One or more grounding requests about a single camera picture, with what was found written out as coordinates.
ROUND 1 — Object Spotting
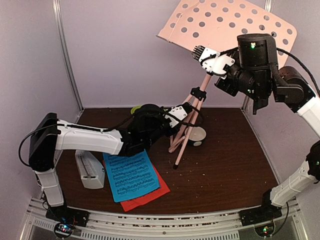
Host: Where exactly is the blue sheet music paper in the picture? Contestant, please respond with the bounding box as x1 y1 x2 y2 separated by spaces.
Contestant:
103 151 160 203

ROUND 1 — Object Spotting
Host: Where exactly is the pink music stand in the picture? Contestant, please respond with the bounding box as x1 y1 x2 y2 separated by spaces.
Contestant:
157 0 297 52

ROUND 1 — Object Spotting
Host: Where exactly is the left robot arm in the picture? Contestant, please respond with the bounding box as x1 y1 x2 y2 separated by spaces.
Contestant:
23 104 187 222

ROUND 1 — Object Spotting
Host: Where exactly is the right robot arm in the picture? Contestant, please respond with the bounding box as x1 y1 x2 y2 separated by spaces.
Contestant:
215 33 320 221

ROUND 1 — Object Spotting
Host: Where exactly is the lime green bowl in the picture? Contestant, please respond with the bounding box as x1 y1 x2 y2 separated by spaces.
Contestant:
130 105 142 115

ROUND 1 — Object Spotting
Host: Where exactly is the white and blue bowl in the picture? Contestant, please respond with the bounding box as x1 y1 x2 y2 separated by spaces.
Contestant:
187 126 207 147

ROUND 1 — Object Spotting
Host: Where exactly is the white metronome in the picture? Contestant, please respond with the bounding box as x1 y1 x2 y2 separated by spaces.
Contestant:
75 150 106 190

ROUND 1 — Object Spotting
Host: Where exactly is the red sheet music paper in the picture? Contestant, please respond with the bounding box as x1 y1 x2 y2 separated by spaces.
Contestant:
102 159 171 213

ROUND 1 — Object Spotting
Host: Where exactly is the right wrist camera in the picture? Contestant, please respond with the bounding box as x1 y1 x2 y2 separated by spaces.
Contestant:
192 45 238 78

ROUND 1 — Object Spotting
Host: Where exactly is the right aluminium frame post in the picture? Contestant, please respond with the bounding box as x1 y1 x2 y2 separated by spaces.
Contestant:
264 0 274 13

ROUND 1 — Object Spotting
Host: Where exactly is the aluminium frame post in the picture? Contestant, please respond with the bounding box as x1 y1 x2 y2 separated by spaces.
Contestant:
264 0 274 13
52 0 85 119

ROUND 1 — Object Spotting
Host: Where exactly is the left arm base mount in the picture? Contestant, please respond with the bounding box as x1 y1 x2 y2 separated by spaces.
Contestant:
45 207 90 239

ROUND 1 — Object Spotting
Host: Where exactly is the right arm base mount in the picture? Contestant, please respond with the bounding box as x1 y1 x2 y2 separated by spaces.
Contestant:
239 206 282 238

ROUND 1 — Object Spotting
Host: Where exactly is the front aluminium rail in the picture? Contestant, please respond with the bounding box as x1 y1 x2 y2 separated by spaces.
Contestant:
19 197 308 240

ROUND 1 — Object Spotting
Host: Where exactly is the left aluminium frame post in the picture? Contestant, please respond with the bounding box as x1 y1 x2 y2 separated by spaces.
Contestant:
52 0 85 119

